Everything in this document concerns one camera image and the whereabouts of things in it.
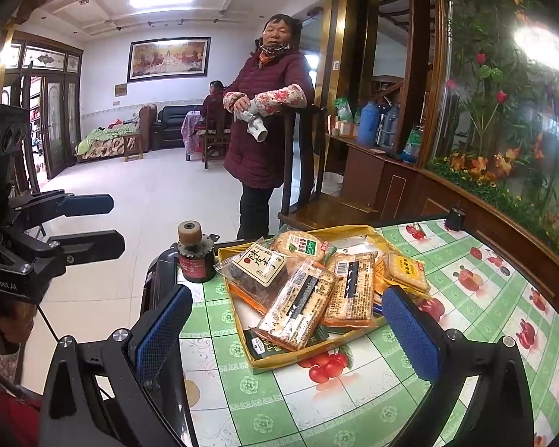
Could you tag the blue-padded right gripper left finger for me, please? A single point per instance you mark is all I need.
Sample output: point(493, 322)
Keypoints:
point(104, 393)

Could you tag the seated person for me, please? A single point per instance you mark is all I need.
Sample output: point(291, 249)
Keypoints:
point(213, 105)

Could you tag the floral glass panel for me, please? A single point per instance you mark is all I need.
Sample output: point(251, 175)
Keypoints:
point(498, 129)

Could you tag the woman in maroon coat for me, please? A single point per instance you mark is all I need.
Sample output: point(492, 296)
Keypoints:
point(274, 78)

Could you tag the framed painting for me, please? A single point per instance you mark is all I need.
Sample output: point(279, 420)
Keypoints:
point(168, 58)

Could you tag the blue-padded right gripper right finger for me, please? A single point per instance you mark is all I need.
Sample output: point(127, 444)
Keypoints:
point(500, 410)

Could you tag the small tan cracker pack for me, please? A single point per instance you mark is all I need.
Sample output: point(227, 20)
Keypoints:
point(351, 301)

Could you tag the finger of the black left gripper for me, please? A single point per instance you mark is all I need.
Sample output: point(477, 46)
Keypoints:
point(89, 247)
point(70, 204)

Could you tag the person's left hand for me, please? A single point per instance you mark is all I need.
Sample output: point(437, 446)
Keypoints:
point(17, 321)

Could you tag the blue thermos jug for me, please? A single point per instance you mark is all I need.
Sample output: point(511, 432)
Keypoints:
point(368, 124)

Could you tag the dark dates clear bag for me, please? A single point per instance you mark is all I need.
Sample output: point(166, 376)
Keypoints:
point(255, 275)

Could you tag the orange snack packet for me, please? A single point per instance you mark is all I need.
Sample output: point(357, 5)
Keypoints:
point(379, 284)

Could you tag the tape dispenser roll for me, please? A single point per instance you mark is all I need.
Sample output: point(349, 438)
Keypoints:
point(196, 252)

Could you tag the large orange-edged cracker pack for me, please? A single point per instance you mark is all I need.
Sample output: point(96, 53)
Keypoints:
point(299, 307)

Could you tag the dark green cracker packet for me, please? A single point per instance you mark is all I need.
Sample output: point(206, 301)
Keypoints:
point(261, 348)

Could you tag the red sleeve forearm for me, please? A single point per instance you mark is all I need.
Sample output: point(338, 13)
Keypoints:
point(19, 417)

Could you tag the wooden chair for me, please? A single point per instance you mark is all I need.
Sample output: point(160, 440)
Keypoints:
point(304, 132)

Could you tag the round cracker pack green label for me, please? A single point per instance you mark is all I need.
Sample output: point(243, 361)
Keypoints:
point(295, 243)

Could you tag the yellow egg yolk biscuit pack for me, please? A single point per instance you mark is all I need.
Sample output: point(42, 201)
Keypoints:
point(405, 272)

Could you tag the yellow cardboard tray box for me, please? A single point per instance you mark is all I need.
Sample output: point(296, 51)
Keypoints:
point(348, 239)

